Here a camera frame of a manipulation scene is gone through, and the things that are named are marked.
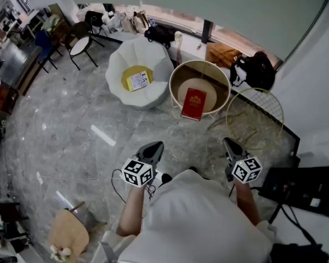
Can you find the red hardcover book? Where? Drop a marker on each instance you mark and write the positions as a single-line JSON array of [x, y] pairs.
[[193, 104]]

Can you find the person's black shoe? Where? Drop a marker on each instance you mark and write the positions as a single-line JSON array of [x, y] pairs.
[[165, 179], [193, 169]]

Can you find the person's left black shoe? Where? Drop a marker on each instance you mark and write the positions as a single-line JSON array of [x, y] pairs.
[[165, 179]]

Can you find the round light wooden stool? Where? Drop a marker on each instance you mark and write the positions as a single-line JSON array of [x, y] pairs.
[[68, 233]]

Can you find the grey glass-top counter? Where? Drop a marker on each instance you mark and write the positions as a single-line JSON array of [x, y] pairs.
[[16, 64]]

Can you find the person's white shirt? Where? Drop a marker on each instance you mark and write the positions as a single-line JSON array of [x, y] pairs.
[[197, 218]]

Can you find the white flower-shaped chair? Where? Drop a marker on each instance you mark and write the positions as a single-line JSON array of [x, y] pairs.
[[137, 51]]

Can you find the blue chair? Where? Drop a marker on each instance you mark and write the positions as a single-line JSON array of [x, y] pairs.
[[44, 44]]

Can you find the open black equipment case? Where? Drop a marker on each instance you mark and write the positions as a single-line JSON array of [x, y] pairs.
[[301, 188]]

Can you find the black chair with white seat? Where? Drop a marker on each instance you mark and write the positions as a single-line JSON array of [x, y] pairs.
[[79, 45]]

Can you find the black shoulder bag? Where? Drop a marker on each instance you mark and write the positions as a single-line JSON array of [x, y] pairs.
[[299, 255]]

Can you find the black backpack with purple tag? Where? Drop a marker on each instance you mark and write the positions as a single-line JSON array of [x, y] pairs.
[[160, 34]]

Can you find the person's left forearm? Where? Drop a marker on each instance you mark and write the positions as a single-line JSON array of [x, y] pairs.
[[131, 212]]

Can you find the beige tote bag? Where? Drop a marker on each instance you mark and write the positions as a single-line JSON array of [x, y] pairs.
[[135, 22]]

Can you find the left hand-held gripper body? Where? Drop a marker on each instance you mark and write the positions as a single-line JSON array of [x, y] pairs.
[[137, 171]]

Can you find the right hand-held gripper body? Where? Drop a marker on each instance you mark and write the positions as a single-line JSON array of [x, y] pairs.
[[246, 171]]

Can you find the small clear glass jar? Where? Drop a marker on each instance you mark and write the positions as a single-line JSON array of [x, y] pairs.
[[178, 36]]

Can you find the white plastic bag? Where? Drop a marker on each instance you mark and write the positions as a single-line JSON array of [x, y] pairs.
[[116, 22]]

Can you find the small brown wooden cabinet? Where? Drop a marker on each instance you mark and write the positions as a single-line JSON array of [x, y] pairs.
[[4, 97]]

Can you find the yellow round seat cushion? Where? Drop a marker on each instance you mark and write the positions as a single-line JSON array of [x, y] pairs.
[[126, 75]]

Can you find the orange-brown cloth bag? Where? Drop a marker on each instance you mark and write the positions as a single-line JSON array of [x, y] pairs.
[[222, 55]]

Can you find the clear plastic water bottle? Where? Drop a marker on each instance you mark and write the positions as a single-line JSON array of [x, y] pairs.
[[152, 22]]

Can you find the black and white backpack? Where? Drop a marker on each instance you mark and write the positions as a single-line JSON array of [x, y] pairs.
[[256, 70]]

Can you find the yellow-edged printed booklet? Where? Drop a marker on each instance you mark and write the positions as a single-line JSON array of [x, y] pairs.
[[138, 81]]

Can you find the person's right black shoe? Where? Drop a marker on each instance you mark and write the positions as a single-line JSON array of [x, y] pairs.
[[193, 169]]

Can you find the person's right forearm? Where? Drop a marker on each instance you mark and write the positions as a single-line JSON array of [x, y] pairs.
[[246, 201]]

